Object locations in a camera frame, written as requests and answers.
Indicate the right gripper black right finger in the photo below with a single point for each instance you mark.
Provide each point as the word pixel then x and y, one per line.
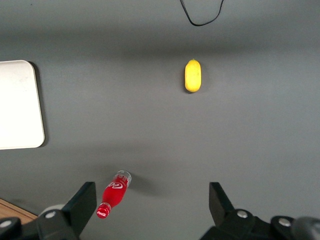
pixel 222 220

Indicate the wooden drawer cabinet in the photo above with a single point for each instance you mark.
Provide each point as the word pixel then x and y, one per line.
pixel 10 210

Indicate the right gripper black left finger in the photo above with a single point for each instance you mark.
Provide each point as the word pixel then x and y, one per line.
pixel 75 215

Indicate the cream rectangular tray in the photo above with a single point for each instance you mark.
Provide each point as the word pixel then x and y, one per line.
pixel 17 105

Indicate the red cola bottle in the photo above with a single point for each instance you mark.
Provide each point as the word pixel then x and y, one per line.
pixel 113 195

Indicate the yellow lemon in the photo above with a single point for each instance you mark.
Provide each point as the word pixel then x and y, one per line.
pixel 193 76

